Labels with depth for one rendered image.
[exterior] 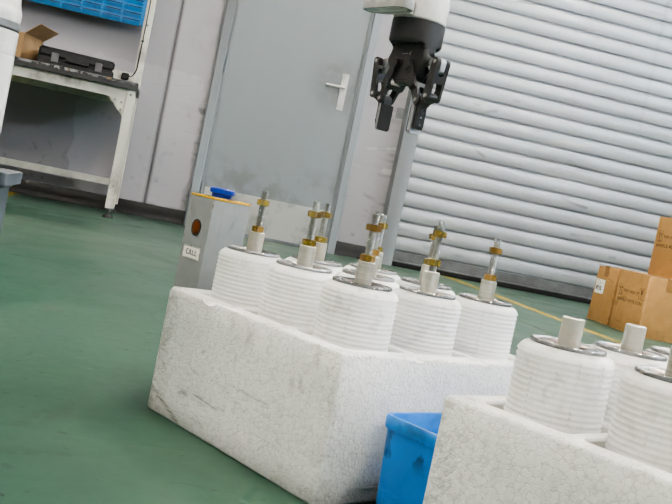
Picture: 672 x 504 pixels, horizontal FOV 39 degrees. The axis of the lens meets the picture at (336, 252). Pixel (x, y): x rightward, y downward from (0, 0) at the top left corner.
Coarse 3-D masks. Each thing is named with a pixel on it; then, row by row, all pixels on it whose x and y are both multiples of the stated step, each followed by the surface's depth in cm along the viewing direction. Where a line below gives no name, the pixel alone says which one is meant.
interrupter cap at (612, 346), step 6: (600, 342) 104; (606, 342) 105; (612, 342) 105; (606, 348) 100; (612, 348) 100; (618, 348) 100; (630, 354) 99; (636, 354) 98; (642, 354) 98; (648, 354) 102; (654, 354) 102; (660, 354) 103; (654, 360) 99; (660, 360) 99; (666, 360) 100
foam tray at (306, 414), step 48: (192, 288) 139; (192, 336) 131; (240, 336) 123; (288, 336) 115; (192, 384) 130; (240, 384) 122; (288, 384) 114; (336, 384) 108; (384, 384) 113; (432, 384) 118; (480, 384) 124; (192, 432) 128; (240, 432) 120; (288, 432) 113; (336, 432) 109; (384, 432) 114; (288, 480) 112; (336, 480) 110
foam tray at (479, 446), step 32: (448, 416) 94; (480, 416) 92; (512, 416) 90; (448, 448) 94; (480, 448) 91; (512, 448) 88; (544, 448) 86; (576, 448) 84; (448, 480) 94; (480, 480) 91; (512, 480) 88; (544, 480) 86; (576, 480) 83; (608, 480) 81; (640, 480) 79
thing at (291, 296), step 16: (272, 272) 124; (288, 272) 123; (304, 272) 123; (272, 288) 124; (288, 288) 122; (304, 288) 122; (320, 288) 123; (272, 304) 124; (288, 304) 123; (304, 304) 123; (272, 320) 123; (288, 320) 123; (304, 320) 123
